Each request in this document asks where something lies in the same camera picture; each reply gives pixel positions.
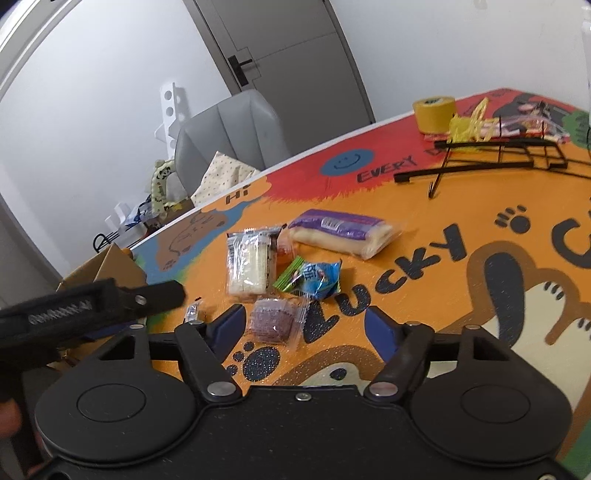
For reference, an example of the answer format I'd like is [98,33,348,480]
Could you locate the dotted cream cushion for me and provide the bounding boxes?
[190,150,264,208]

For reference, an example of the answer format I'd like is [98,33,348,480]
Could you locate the panda print seat ring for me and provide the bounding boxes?
[148,159,179,218]

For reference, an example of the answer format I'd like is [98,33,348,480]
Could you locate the black door handle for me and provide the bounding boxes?
[228,55,255,86]

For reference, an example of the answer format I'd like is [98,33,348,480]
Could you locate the blue plastic bag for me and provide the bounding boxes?
[129,196,153,227]

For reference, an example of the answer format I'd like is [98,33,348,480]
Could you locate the dark key bunch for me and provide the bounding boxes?
[522,99,555,121]

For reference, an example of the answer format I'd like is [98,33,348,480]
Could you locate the grey door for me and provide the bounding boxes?
[182,0,377,126]

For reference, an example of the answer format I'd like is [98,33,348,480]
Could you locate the black wire shoe rack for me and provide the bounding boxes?
[93,231,121,254]

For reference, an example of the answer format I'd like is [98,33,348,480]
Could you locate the clear white cake packet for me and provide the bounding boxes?
[226,226,283,297]

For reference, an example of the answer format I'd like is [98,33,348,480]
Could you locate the white perforated board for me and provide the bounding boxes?
[154,82,188,144]

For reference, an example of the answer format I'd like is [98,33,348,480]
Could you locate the green candy packet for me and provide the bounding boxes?
[272,256,306,292]

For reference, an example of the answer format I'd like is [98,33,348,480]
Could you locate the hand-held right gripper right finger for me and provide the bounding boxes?
[362,305,527,407]

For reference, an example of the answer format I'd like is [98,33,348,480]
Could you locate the black wire stand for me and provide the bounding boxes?
[394,138,591,200]

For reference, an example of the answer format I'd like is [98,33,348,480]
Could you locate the purple-brown cake packet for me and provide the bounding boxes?
[249,295,311,347]

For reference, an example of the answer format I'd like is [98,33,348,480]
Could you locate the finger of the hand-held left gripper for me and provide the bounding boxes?
[115,281,188,320]
[60,318,139,348]

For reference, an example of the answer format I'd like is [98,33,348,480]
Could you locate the yellow tape roll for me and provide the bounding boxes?
[412,96,458,136]

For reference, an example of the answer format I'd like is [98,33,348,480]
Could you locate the worn cardboard box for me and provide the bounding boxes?
[143,198,195,232]

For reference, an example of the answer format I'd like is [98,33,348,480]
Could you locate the purple bread packet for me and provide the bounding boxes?
[286,209,403,260]

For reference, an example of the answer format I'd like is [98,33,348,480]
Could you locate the brown cardboard box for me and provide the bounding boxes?
[48,244,148,371]

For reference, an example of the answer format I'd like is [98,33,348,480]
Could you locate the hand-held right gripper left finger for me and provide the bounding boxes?
[76,304,248,407]

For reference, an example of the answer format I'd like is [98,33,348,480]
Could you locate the white plastic bracket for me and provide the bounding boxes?
[104,200,135,236]

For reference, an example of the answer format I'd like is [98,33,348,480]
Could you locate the grey chair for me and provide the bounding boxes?
[174,89,291,197]

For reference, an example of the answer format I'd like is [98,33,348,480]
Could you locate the cartoon cat table mat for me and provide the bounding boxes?
[129,87,591,416]

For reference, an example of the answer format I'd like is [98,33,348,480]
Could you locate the person's left hand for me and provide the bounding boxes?
[0,401,23,439]

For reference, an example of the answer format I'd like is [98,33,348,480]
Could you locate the clear safety glasses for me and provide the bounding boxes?
[496,115,571,140]

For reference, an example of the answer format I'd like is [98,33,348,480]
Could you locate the yellow plastic clips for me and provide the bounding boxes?
[448,97,502,145]

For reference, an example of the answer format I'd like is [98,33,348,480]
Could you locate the small blue candy packet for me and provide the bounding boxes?
[295,260,343,301]

